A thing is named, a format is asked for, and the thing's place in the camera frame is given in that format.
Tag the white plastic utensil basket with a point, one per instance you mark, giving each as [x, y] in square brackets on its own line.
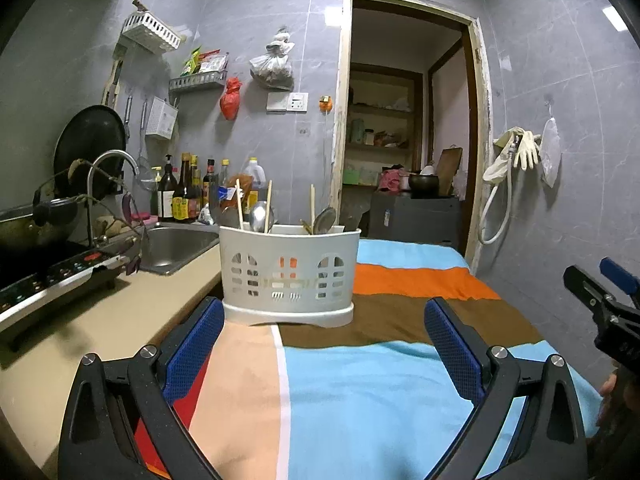
[290, 250]

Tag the green box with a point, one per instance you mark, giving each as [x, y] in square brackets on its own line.
[351, 176]

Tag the striped blanket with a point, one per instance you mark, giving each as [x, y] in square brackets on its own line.
[375, 385]

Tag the cream rubber glove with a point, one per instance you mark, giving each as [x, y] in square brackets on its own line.
[527, 150]
[497, 167]

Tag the dark bottle with pump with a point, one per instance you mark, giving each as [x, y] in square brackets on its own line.
[166, 195]

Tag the clear hanging plastic bag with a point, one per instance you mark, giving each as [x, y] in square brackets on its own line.
[550, 150]

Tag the curved steel faucet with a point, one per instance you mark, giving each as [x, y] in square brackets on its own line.
[110, 154]

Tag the red cap sauce bottle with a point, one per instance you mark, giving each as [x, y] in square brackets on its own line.
[210, 180]

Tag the wooden spatula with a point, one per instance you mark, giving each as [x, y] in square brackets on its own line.
[114, 85]

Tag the grey cabinet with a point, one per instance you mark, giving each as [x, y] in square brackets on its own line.
[415, 220]

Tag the hanging metal peeler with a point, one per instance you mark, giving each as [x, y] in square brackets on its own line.
[129, 115]

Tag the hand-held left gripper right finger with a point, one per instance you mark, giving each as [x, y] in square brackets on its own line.
[452, 355]

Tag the pink cloth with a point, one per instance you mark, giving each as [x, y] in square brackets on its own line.
[392, 180]

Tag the black cooktop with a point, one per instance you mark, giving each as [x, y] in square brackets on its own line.
[60, 275]

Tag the red sponge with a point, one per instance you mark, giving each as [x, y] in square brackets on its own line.
[142, 218]

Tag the small clear bottle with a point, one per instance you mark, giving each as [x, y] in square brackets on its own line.
[225, 172]

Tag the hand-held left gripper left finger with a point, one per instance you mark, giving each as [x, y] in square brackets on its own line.
[195, 350]

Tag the clear knotted plastic bag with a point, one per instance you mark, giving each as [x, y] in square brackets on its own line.
[272, 70]

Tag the wooden door frame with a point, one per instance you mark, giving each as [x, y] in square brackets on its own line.
[340, 110]

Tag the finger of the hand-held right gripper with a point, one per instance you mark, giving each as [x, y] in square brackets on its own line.
[582, 285]
[617, 272]

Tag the large cooking oil jug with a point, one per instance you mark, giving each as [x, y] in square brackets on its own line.
[255, 175]

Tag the tall dark sauce bottle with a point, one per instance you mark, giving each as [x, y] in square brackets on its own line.
[182, 200]

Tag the brown food bag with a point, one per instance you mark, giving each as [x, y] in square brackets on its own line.
[231, 197]

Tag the white hanging holder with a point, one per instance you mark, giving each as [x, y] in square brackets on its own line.
[161, 119]

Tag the white wall socket panel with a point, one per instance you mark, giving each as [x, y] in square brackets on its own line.
[287, 101]

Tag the dark metal pot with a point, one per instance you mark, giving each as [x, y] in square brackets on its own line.
[422, 183]

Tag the brass coloured spoon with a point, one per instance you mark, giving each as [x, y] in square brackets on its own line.
[306, 226]

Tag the red plastic bag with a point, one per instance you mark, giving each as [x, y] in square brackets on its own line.
[231, 102]

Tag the wooden shelf unit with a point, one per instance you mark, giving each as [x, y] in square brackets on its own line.
[385, 110]

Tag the white slotted wall basket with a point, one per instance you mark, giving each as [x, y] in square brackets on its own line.
[150, 30]

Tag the blue white packet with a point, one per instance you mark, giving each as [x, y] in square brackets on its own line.
[207, 215]

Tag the black round pan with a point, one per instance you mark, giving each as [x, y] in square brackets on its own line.
[90, 135]

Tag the yellow label sauce bottle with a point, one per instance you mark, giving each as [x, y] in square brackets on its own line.
[196, 195]

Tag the person's right hand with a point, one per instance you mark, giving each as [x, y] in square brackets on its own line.
[609, 385]

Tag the orange wall hook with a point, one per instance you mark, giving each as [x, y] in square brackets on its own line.
[326, 104]

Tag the wooden cutting board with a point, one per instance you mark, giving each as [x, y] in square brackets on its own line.
[449, 167]

